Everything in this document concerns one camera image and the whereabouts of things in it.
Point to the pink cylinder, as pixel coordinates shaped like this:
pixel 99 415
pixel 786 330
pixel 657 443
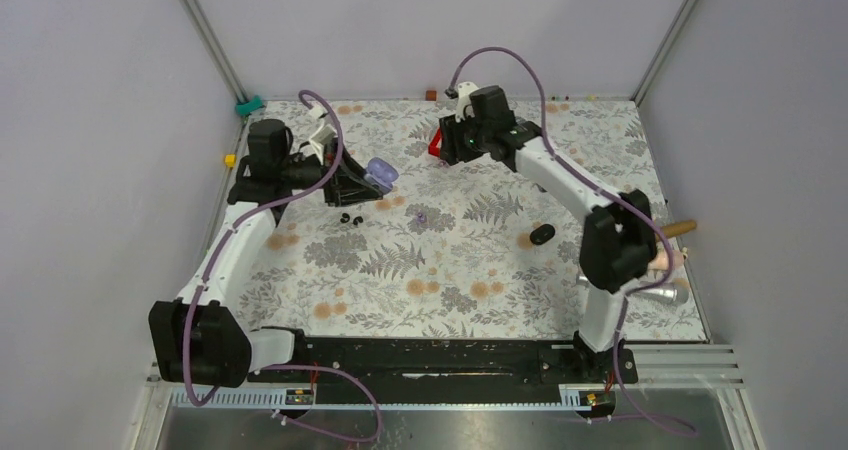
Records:
pixel 668 261

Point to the red open box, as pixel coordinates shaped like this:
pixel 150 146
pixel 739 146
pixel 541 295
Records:
pixel 434 146

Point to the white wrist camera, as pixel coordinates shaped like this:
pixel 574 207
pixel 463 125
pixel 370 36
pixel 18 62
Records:
pixel 323 133
pixel 461 94

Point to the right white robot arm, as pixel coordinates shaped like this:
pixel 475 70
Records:
pixel 618 239

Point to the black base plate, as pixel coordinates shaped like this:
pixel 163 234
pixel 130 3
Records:
pixel 420 371

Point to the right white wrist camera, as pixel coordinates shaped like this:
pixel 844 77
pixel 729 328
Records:
pixel 461 94

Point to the silver metal cylinder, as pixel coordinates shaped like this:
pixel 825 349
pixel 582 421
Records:
pixel 673 294

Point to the black earbud case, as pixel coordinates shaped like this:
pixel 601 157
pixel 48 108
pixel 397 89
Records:
pixel 542 234

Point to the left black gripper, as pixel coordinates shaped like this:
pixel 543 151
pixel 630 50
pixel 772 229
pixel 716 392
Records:
pixel 348 184

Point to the lavender earbud charging case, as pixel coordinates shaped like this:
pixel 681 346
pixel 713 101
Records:
pixel 381 174

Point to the teal block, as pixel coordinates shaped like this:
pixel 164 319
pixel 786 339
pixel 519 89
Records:
pixel 244 109

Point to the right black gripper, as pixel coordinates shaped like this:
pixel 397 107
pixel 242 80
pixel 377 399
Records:
pixel 453 150

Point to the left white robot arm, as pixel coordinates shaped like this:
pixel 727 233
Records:
pixel 196 336

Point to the floral patterned mat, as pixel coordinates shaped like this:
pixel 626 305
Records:
pixel 471 271

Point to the wooden handle stick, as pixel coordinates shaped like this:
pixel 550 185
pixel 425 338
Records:
pixel 676 229

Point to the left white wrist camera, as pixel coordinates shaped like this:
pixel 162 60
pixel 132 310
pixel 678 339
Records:
pixel 323 133

